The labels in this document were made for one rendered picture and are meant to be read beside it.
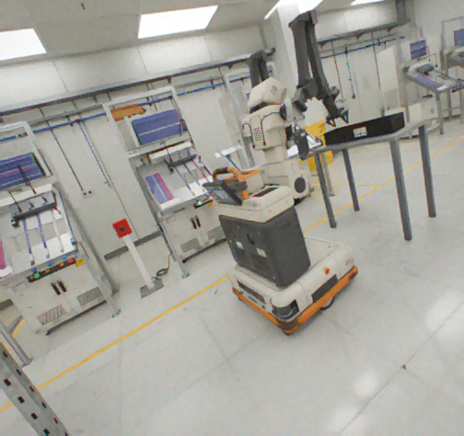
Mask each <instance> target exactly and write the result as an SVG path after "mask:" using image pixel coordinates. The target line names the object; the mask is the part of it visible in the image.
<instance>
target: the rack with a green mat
mask: <svg viewBox="0 0 464 436"><path fill-rule="evenodd" d="M0 388H1V389H2V390H3V392H4V393H5V394H6V396H7V397H8V398H9V399H10V400H11V402H12V403H13V404H14V405H15V407H16V408H17V409H18V411H19V412H20V413H21V414H22V416H23V417H24V418H25V419H26V420H27V422H28V423H29V424H30V426H31V427H32V428H33V429H34V430H35V431H36V432H37V433H38V435H39V436H72V435H71V433H70V432H69V431H68V429H67V428H66V427H65V425H64V424H63V423H62V422H61V421H60V419H59V418H58V417H57V415H56V414H55V413H54V411H53V410H52V408H51V407H50V406H49V404H48V403H47V402H46V401H45V399H44V398H43V397H42V395H41V394H40V392H39V391H38V390H37V388H36V387H35V386H34V384H33V383H32V382H31V381H30V379H29V378H28V377H27V376H26V374H25V373H24V372H23V370H22V369H21V368H20V366H19V365H18V364H17V362H16V361H15V359H14V358H13V357H12V355H11V354H10V353H9V351H8V350H7V349H6V347H5V346H4V344H3V343H2V342H1V340H0Z"/></svg>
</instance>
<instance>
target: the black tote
mask: <svg viewBox="0 0 464 436"><path fill-rule="evenodd" d="M404 127H405V120H404V114H403V112H399V113H395V114H391V115H388V116H384V117H380V118H376V119H372V120H366V121H362V122H358V123H355V124H351V125H347V126H343V127H340V128H336V129H333V130H331V131H329V132H325V133H323V136H324V140H325V144H326V145H331V144H336V143H345V142H350V141H355V140H360V139H365V138H370V137H375V136H379V135H385V134H390V133H394V132H396V131H398V130H400V129H402V128H404Z"/></svg>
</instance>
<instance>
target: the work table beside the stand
mask: <svg viewBox="0 0 464 436"><path fill-rule="evenodd" d="M417 128H418V133H419V140H420V147H421V156H422V163H423V178H424V185H425V193H426V201H427V209H428V216H429V217H433V218H435V217H436V211H435V195H434V186H433V178H432V169H431V161H430V153H429V144H428V136H427V128H426V120H418V121H413V122H409V123H405V127H404V128H402V129H400V130H398V131H396V132H394V133H390V134H385V135H379V136H375V137H370V138H365V139H360V140H355V141H350V142H345V143H336V144H331V145H326V144H324V145H322V146H321V147H319V148H317V149H315V150H312V154H313V157H314V161H315V165H316V169H317V173H318V177H319V184H320V187H321V191H322V195H323V200H324V203H325V207H326V211H327V214H328V218H329V222H330V226H331V228H335V227H336V223H335V220H334V215H333V211H332V208H331V200H330V196H329V192H328V189H327V184H326V180H325V177H324V173H323V168H322V164H321V161H320V157H319V153H322V152H328V151H333V150H340V149H342V156H343V160H344V164H345V169H346V174H347V178H348V182H349V187H350V191H351V196H352V201H353V205H354V210H355V211H356V212H358V211H359V210H360V208H359V203H358V199H357V194H356V189H355V184H354V176H353V171H352V167H351V162H350V157H349V153H348V148H351V147H356V146H362V145H368V144H374V143H384V142H389V145H390V152H391V157H392V164H393V169H394V176H395V181H396V188H397V193H398V200H399V206H400V217H401V223H402V230H403V235H404V240H409V241H411V240H412V228H411V221H410V215H409V208H408V202H407V195H406V189H405V182H404V176H403V169H402V162H401V156H400V144H399V138H400V137H402V136H404V135H405V134H407V133H409V132H411V131H413V130H415V129H417Z"/></svg>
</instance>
